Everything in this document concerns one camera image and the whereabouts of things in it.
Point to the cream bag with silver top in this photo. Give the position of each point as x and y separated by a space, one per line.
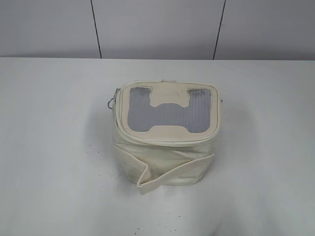
164 131

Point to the silver zipper pull with ring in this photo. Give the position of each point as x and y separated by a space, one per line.
110 103

